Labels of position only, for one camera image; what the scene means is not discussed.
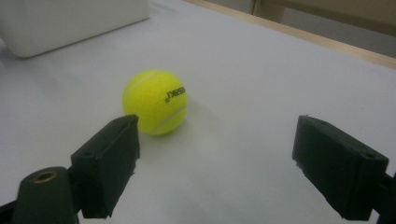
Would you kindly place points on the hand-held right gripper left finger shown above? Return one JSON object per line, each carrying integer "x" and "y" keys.
{"x": 102, "y": 168}

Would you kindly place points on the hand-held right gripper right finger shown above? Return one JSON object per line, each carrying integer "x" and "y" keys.
{"x": 339, "y": 168}

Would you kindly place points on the yellow tennis ball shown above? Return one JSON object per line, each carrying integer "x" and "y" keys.
{"x": 152, "y": 99}

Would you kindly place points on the white plastic bin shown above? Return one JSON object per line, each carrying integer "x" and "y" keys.
{"x": 68, "y": 21}

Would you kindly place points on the white board mat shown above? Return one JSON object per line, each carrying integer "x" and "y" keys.
{"x": 236, "y": 93}

